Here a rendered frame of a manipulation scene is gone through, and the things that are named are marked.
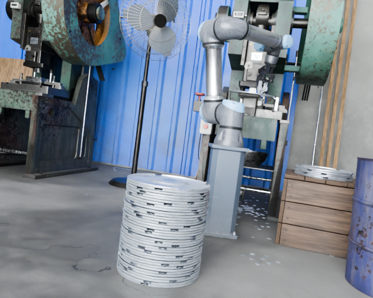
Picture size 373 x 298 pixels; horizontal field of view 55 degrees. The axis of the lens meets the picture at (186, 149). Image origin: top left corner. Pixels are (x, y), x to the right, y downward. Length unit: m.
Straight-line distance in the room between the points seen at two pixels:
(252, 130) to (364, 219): 1.11
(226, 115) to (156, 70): 2.28
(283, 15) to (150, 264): 1.91
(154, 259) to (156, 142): 2.82
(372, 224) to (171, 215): 0.73
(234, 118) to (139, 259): 0.89
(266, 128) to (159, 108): 1.79
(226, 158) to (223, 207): 0.25
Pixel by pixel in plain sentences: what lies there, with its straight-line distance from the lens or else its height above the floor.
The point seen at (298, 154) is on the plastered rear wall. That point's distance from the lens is 3.76.
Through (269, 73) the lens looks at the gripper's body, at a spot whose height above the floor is 0.91.
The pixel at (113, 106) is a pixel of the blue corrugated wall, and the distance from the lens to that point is 4.12.
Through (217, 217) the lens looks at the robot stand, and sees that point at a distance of 1.80.
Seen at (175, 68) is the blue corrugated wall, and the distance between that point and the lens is 3.93.
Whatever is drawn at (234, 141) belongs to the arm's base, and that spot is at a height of 0.48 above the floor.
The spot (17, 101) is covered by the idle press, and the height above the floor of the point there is 0.55.
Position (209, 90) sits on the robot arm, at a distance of 1.90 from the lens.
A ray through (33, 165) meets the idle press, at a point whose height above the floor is 0.10.
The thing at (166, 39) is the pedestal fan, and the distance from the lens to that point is 2.94.
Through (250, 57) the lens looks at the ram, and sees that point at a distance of 2.59.
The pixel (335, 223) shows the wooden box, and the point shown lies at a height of 0.16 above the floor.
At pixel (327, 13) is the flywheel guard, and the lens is 2.33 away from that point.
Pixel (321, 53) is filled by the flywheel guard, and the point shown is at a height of 1.06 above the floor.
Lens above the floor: 0.50
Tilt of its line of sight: 3 degrees down
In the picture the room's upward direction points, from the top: 7 degrees clockwise
